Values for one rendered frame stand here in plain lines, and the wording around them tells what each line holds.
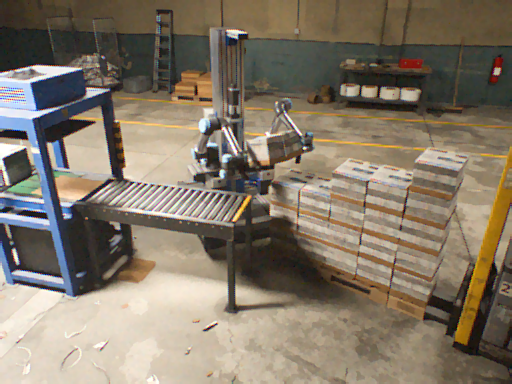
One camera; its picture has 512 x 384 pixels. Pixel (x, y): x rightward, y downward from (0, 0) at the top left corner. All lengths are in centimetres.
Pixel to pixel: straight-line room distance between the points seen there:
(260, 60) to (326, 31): 163
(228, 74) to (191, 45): 684
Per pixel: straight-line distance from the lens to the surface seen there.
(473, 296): 324
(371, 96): 948
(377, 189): 326
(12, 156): 420
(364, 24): 985
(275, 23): 1009
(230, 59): 396
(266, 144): 341
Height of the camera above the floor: 237
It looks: 26 degrees down
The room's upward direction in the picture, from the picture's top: straight up
